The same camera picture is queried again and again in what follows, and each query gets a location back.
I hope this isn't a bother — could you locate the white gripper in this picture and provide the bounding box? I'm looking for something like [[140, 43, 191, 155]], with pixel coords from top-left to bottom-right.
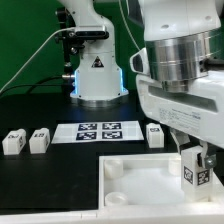
[[136, 73, 224, 169]]

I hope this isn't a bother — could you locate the white square tabletop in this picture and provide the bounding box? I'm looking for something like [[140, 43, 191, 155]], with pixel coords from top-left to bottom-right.
[[99, 153, 224, 213]]

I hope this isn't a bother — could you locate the white marker sheet with tags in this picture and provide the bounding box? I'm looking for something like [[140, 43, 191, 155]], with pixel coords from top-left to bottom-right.
[[52, 121, 144, 144]]

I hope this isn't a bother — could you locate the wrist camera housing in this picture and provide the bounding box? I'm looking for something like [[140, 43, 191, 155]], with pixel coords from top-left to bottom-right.
[[129, 48, 150, 75]]

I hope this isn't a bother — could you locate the black camera on mount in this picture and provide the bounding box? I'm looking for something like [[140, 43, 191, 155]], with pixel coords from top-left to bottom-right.
[[69, 25, 109, 40]]

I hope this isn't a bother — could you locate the black cable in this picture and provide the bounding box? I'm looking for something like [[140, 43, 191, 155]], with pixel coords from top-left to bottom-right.
[[0, 75, 68, 98]]

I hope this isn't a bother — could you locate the white cable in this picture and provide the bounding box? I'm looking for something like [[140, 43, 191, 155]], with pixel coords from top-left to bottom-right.
[[0, 27, 76, 94]]

